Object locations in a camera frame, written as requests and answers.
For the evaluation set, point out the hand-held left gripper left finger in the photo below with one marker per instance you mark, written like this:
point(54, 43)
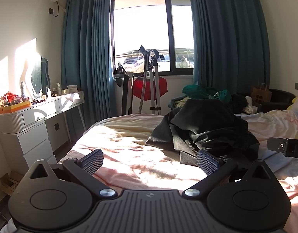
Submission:
point(91, 162)

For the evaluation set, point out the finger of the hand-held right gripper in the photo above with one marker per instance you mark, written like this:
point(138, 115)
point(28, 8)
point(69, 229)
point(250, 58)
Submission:
point(276, 145)

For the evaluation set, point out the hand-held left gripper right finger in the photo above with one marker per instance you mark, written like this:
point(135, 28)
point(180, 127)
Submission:
point(208, 162)

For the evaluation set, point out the black pants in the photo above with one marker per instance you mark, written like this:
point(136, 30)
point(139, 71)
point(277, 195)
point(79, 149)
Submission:
point(207, 121)

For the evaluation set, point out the yellow pillow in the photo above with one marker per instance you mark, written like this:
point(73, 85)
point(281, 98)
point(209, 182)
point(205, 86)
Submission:
point(292, 103)

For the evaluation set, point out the black armchair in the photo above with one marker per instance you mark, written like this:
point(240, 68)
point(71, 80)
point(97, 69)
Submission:
point(280, 99)

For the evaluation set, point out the white garment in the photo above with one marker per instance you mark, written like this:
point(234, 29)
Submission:
point(249, 105)

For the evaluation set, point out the brown paper bag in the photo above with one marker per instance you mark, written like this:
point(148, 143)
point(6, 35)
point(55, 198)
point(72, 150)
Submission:
point(262, 95)

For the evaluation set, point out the bed with pastel sheet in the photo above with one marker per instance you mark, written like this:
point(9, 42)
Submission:
point(139, 138)

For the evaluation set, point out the black fuzzy garment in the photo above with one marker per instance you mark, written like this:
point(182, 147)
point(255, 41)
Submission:
point(237, 102)

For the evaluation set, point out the white drawer chest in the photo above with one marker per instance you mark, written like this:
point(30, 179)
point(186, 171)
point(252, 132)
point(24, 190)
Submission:
point(29, 143)

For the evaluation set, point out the cream knitted garment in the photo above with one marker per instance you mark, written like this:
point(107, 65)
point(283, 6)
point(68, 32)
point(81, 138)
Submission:
point(183, 102)

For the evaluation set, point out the white vanity desk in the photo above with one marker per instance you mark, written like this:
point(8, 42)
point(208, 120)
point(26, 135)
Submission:
point(42, 110)

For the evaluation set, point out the green garment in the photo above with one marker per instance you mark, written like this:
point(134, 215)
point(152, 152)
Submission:
point(197, 89)

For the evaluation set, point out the white tissue box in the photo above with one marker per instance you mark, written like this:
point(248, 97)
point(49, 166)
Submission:
point(72, 89)

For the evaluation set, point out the white leaning board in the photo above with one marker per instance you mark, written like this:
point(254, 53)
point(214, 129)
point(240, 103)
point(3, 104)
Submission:
point(128, 92)

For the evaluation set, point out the small white bottle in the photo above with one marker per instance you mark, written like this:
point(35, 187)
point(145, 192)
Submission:
point(49, 93)

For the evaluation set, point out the cardboard box on floor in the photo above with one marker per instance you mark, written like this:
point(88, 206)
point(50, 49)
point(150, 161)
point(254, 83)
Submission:
point(10, 182)

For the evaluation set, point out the red cloth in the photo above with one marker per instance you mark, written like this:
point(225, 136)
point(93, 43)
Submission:
point(163, 87)

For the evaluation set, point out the black hanging bag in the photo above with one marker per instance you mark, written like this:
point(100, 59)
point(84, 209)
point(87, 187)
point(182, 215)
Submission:
point(119, 75)

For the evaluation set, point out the orange box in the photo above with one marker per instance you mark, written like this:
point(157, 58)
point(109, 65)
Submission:
point(15, 107)

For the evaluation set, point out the garment steamer stand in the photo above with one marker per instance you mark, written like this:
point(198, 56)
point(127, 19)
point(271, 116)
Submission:
point(151, 82)

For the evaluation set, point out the silver spray bottle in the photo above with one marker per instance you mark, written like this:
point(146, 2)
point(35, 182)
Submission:
point(23, 89)

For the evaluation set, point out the red toy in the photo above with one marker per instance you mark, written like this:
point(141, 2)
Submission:
point(11, 95)

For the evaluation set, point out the teal curtain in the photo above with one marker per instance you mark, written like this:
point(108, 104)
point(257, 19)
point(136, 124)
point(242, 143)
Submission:
point(226, 41)
point(88, 53)

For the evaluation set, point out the black framed window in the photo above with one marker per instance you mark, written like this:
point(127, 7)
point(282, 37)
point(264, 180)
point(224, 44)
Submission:
point(139, 29)

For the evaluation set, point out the dark wall outlet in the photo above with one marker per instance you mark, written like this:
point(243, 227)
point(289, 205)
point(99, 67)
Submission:
point(56, 126)

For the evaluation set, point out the wavy frame mirror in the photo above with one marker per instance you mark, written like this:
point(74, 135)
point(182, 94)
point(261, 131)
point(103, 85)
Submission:
point(39, 77)

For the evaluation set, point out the black wall socket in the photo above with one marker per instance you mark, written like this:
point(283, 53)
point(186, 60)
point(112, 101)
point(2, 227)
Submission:
point(51, 11)

